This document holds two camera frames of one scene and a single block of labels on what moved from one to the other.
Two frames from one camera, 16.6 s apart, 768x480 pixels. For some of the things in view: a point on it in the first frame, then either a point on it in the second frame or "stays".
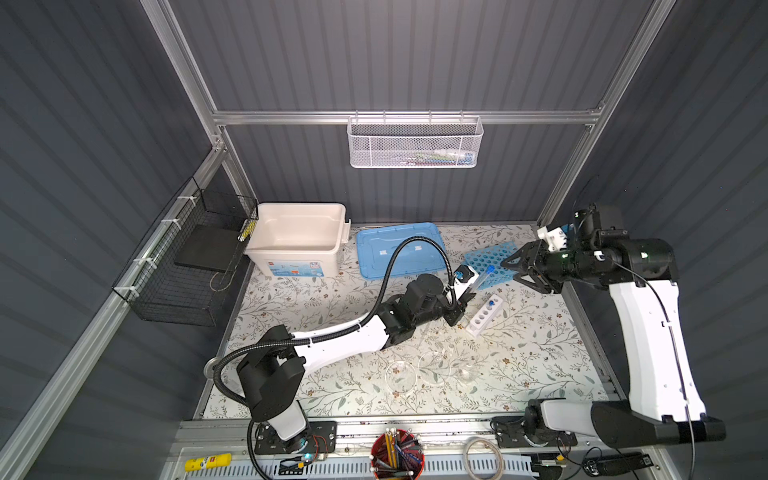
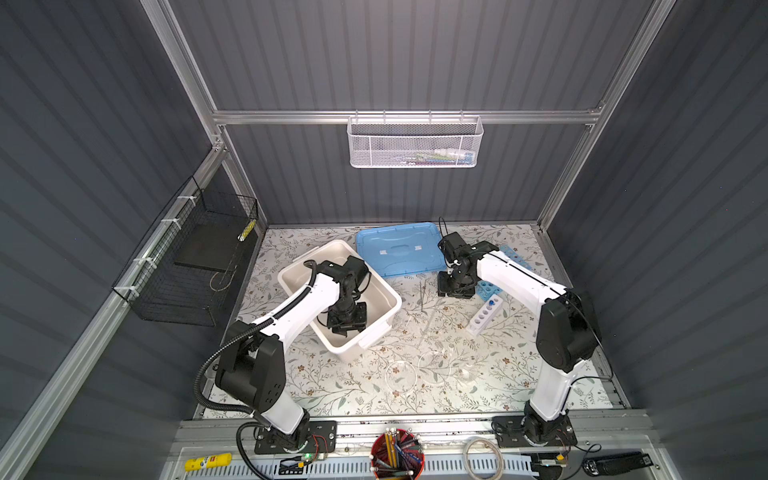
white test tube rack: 488,310 stays
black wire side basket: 181,269 stays
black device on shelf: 616,463 stays
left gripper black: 453,315 to 359,323
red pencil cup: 397,455 stays
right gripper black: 528,255 to 442,288
